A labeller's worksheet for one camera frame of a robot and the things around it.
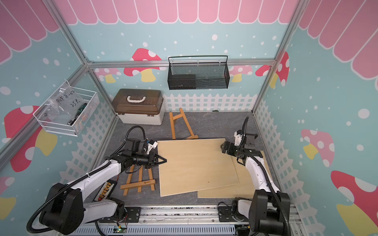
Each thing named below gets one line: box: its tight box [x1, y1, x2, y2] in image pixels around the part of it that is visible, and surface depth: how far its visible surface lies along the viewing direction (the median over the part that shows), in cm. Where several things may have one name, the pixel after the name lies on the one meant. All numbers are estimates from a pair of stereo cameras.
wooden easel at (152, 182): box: [120, 164, 157, 196], surface depth 83 cm
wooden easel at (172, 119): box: [169, 107, 199, 140], surface depth 93 cm
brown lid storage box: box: [111, 88, 165, 125], surface depth 103 cm
